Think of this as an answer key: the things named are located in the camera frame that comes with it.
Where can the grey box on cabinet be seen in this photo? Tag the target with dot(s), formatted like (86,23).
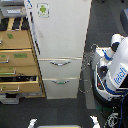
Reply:
(13,11)

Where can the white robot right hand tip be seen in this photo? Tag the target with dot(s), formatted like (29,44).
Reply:
(95,121)

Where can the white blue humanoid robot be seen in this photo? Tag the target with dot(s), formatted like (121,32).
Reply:
(110,66)

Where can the white fridge middle drawer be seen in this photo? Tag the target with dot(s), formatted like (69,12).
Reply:
(60,68)

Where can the white fridge bottom drawer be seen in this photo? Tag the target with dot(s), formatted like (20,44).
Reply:
(61,88)

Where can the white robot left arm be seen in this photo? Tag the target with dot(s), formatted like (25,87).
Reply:
(32,123)

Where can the wooden drawer cabinet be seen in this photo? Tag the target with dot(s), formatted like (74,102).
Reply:
(19,69)

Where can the green android sticker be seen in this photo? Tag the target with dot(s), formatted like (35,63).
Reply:
(43,9)

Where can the white fridge drawer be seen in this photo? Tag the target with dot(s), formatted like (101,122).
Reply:
(60,68)
(61,88)

